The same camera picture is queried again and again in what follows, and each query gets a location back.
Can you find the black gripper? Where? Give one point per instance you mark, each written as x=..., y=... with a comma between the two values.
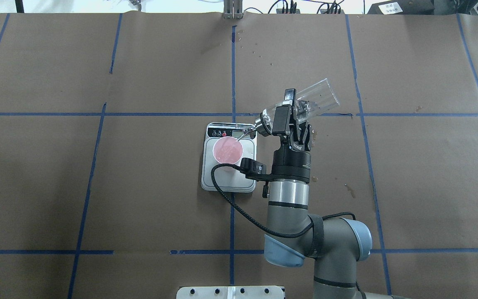
x=291, y=162

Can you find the glass sauce bottle metal spout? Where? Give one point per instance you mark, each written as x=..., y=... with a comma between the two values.
x=313, y=101

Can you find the pink plastic cup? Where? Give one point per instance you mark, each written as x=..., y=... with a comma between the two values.
x=228, y=150

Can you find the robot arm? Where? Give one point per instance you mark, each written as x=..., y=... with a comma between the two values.
x=336, y=244

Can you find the black power strip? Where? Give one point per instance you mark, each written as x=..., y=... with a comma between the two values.
x=311, y=7

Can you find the black labelled box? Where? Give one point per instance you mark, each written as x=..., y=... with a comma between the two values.
x=402, y=7

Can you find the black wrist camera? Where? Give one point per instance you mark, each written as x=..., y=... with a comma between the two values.
x=253, y=170

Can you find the aluminium frame post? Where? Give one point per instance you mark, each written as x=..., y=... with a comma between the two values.
x=233, y=9

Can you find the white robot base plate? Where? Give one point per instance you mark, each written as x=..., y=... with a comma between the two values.
x=232, y=292

